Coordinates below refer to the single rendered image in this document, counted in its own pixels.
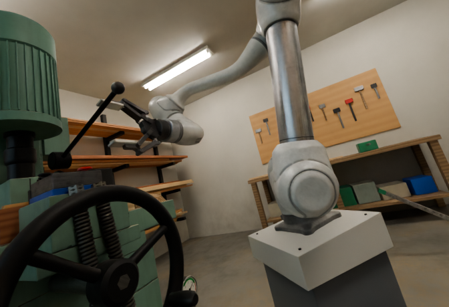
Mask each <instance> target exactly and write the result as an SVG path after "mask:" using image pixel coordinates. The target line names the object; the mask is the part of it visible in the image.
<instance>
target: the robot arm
mask: <svg viewBox="0 0 449 307"><path fill-rule="evenodd" d="M255 5H256V15H257V27H256V32H255V34H254V36H252V38H251V40H250V41H249V43H248V44H247V46H246V48H245V50H244V51H243V53H242V54H241V56H240V58H239V59H238V60H237V61H236V62H235V63H234V64H233V65H232V66H230V67H228V68H226V69H224V70H221V71H219V72H217V73H214V74H211V75H209V76H205V77H203V78H200V79H198V80H195V81H193V82H190V83H188V84H186V85H184V86H183V87H181V88H180V89H179V90H177V91H176V92H175V93H173V94H167V95H165V96H155V97H153V98H152V99H151V101H150V102H149V105H148V107H149V111H150V112H149V111H147V110H144V109H142V108H141V107H139V106H137V105H135V104H134V103H132V102H131V101H129V100H127V99H125V98H122V99H121V100H120V101H119V102H117V101H114V100H112V101H111V102H110V103H109V104H108V105H107V107H106V108H108V109H112V110H117V111H119V110H121V111H123V112H124V113H126V114H127V115H128V116H130V117H131V118H133V119H134V120H135V121H136V123H137V124H139V127H140V130H141V133H142V134H143V135H144V136H143V137H142V138H141V139H140V140H139V141H138V142H136V141H134V140H113V141H112V142H111V143H110V144H109V145H108V147H118V148H123V149H124V150H133V151H135V152H136V156H140V155H141V154H142V153H144V152H146V151H147V150H149V149H151V148H155V147H157V146H158V145H159V144H160V143H161V142H170V143H175V144H178V145H183V146H190V145H194V144H198V143H199V142H200V141H201V140H202V138H203V136H204V131H203V129H202V128H201V127H200V126H199V125H198V124H197V123H195V122H193V121H192V120H190V119H188V118H187V117H185V116H184V115H183V112H184V104H185V102H186V101H187V100H188V99H189V98H190V97H191V96H192V95H194V94H197V93H199V92H203V91H206V90H210V89H213V88H217V87H219V86H223V85H226V84H230V83H231V82H234V81H236V80H238V79H239V78H242V77H243V76H244V75H245V74H247V73H248V72H250V71H251V70H252V69H253V68H254V67H255V66H256V65H258V64H259V63H260V62H262V61H263V60H264V59H265V58H267V57H269V65H270V71H271V81H272V87H273V97H274V103H275V112H276V118H277V128H278V134H279V144H278V145H277V146H276V147H275V149H274V150H273V152H272V157H271V159H270V161H269V164H268V169H267V173H268V177H269V181H270V184H271V188H272V190H273V194H274V196H275V199H276V201H277V204H278V206H279V208H280V210H281V213H282V214H281V219H282V220H283V222H281V223H280V224H278V225H276V226H275V231H287V232H291V233H300V234H303V235H311V234H313V233H314V232H315V231H317V230H318V229H320V228H321V227H323V226H324V225H327V224H328V223H330V222H331V221H333V220H334V219H337V218H339V217H341V216H342V215H341V212H340V211H331V210H332V209H333V208H334V207H335V205H336V203H337V200H338V198H339V183H338V180H337V177H336V176H335V174H334V172H333V169H332V167H331V163H330V161H329V157H328V155H327V151H326V149H325V147H324V146H323V145H322V144H321V143H320V142H319V141H318V140H315V139H314V135H313V127H312V121H311V113H310V109H309V101H308V95H307V87H306V83H305V74H304V69H303V61H302V57H301V48H300V43H299V35H298V31H297V29H298V27H299V24H300V22H301V0H256V3H255ZM123 107H124V108H123ZM149 113H151V115H152V117H153V119H151V118H149V117H148V114H149ZM141 119H143V120H142V121H141V122H140V120H141ZM147 138H150V139H151V140H153V141H152V142H151V143H150V144H148V145H146V146H145V147H143V148H140V146H141V145H142V143H143V142H144V141H145V140H146V139H147ZM159 140H160V141H161V142H160V141H159Z"/></svg>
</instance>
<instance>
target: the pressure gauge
mask: <svg viewBox="0 0 449 307"><path fill-rule="evenodd" d="M191 286H192V287H191ZM190 287H191V290H194V291H195V292H196V293H197V282H196V279H195V277H194V276H184V280H183V287H182V290H189V288H190Z"/></svg>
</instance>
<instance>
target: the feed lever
mask: <svg viewBox="0 0 449 307"><path fill-rule="evenodd" d="M111 90H112V91H111V93H110V94H109V96H108V97H107V98H106V99H105V100H104V102H103V103H102V104H101V106H100V107H99V108H98V109H97V110H96V112H95V113H94V115H93V116H92V117H91V118H90V119H89V121H88V122H87V123H86V125H85V126H84V127H83V128H82V130H81V131H80V132H79V134H78V135H77V136H76V137H75V138H74V140H73V141H72V142H71V144H70V145H69V146H68V147H67V148H66V150H65V151H64V152H51V153H50V154H49V156H48V160H47V163H48V167H49V168H50V169H51V170H58V169H68V168H70V167H71V163H72V157H71V154H70V151H71V150H72V149H73V147H74V146H75V145H76V144H77V143H78V142H79V140H80V139H81V138H82V136H83V135H84V134H85V133H86V132H87V130H88V129H89V128H90V126H91V125H92V124H93V123H94V122H95V121H96V119H97V118H98V116H99V115H100V114H101V113H102V112H103V111H104V109H105V108H106V107H107V105H108V104H109V103H110V102H111V101H112V100H113V98H114V97H115V96H116V94H123V93H124V91H125V86H124V85H123V83H121V82H114V83H112V85H111Z"/></svg>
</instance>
